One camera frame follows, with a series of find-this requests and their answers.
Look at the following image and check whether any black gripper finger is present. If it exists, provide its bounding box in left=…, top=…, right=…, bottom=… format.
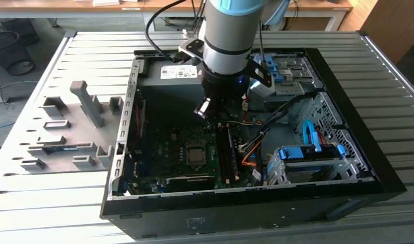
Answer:
left=192, top=97, right=216, bottom=128

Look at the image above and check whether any silver square CPU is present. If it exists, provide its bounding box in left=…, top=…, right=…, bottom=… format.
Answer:
left=188, top=148, right=204, bottom=163

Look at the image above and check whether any black RAM slot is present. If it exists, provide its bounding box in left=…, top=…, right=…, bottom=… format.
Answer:
left=222, top=123, right=232, bottom=184
left=226, top=123, right=238, bottom=181
left=228, top=123, right=242, bottom=180
left=218, top=123, right=230, bottom=184

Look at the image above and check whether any grey metal drive cage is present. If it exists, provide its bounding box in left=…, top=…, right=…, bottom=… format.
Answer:
left=250, top=53, right=327, bottom=114

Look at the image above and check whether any grey power supply unit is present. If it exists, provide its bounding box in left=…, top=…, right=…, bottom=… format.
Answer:
left=139, top=60, right=208, bottom=112

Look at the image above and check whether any green motherboard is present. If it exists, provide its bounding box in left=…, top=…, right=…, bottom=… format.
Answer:
left=126, top=115, right=264, bottom=194

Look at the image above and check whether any black graphics card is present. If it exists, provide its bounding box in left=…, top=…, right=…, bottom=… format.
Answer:
left=162, top=173, right=218, bottom=192

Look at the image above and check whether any blue disk carrier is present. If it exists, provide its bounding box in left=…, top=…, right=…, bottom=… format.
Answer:
left=278, top=145, right=347, bottom=162

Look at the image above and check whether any grey plastic parts rack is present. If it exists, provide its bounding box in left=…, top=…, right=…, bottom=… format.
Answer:
left=11, top=80, right=127, bottom=176

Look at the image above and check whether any grey metal disk bay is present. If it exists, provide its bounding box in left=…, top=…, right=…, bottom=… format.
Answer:
left=264, top=146, right=367, bottom=186

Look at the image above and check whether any black open PC case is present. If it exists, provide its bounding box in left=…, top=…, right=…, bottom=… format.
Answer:
left=100, top=47, right=409, bottom=239

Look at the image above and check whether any blue RAM stick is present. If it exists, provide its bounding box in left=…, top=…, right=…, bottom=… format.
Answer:
left=28, top=144, right=92, bottom=153

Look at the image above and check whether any wooden cabinet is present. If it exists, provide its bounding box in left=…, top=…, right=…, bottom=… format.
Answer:
left=339, top=0, right=414, bottom=66

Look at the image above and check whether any black round bin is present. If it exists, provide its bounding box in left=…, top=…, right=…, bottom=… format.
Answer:
left=0, top=18, right=40, bottom=76

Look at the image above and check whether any coloured power wire bundle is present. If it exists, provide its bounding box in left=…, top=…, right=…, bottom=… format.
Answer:
left=227, top=119, right=266, bottom=128

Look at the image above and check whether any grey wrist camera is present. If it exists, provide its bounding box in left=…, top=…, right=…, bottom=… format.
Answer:
left=178, top=38, right=204, bottom=66

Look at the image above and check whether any black cable bundle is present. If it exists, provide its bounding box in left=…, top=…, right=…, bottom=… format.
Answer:
left=240, top=91, right=322, bottom=153

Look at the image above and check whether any orange flat wire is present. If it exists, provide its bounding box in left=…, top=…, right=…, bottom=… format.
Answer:
left=242, top=140, right=266, bottom=167

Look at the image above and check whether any black camera cable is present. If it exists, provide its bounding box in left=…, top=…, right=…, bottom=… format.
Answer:
left=144, top=0, right=190, bottom=63

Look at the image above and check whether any blue flat wire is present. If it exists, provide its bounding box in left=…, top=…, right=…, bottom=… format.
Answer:
left=303, top=119, right=326, bottom=153

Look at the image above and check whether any wooden desk white frame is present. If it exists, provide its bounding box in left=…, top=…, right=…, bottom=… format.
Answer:
left=0, top=0, right=354, bottom=33

